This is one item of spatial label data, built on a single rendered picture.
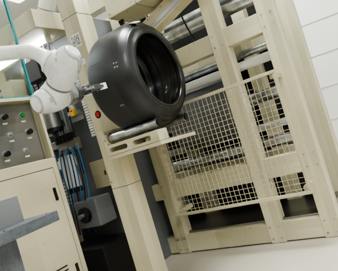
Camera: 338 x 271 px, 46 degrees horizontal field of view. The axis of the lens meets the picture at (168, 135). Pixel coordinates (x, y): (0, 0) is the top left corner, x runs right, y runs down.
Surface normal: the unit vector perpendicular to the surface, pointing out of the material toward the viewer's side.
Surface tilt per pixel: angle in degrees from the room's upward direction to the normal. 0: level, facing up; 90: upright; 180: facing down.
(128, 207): 90
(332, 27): 90
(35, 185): 90
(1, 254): 90
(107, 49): 62
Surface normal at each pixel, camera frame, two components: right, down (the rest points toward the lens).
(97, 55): -0.60, -0.32
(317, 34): -0.40, 0.10
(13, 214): 0.87, -0.27
